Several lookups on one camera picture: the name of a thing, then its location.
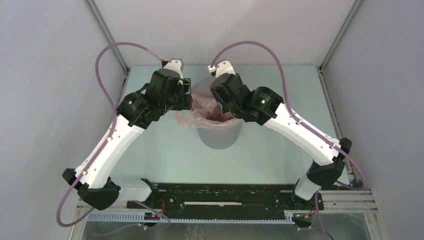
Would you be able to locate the left controller board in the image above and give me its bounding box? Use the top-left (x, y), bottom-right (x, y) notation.
top-left (143, 211), bottom-right (162, 221)

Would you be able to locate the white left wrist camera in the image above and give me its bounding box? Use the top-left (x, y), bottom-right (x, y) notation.
top-left (161, 58), bottom-right (184, 79)

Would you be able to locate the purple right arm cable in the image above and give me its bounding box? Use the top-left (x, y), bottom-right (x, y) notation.
top-left (209, 41), bottom-right (367, 191)

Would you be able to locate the pink plastic trash bag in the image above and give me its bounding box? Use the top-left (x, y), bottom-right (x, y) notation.
top-left (175, 93), bottom-right (243, 129)

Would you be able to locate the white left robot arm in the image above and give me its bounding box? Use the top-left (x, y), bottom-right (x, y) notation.
top-left (62, 68), bottom-right (192, 211)

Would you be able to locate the grey slotted cable duct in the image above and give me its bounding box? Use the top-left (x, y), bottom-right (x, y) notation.
top-left (85, 211), bottom-right (300, 224)

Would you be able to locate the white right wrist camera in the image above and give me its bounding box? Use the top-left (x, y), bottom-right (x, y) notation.
top-left (207, 60), bottom-right (236, 78)

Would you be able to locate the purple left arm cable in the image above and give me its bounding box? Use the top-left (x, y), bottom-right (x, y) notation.
top-left (55, 42), bottom-right (165, 229)

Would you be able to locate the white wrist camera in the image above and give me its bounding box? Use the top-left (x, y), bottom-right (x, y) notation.
top-left (161, 58), bottom-right (184, 79)
top-left (207, 60), bottom-right (236, 78)

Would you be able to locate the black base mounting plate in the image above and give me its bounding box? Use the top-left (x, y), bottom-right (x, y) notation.
top-left (143, 183), bottom-right (321, 220)

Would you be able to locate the right controller board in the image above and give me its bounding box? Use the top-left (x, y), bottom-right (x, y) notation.
top-left (292, 213), bottom-right (314, 221)

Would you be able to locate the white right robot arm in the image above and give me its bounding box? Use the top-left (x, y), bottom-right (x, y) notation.
top-left (210, 73), bottom-right (352, 209)

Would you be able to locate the controller board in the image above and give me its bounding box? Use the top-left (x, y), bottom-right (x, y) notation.
top-left (143, 211), bottom-right (162, 221)
top-left (292, 213), bottom-right (314, 221)

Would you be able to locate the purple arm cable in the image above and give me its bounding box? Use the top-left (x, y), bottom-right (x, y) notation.
top-left (209, 41), bottom-right (367, 191)
top-left (55, 42), bottom-right (165, 229)

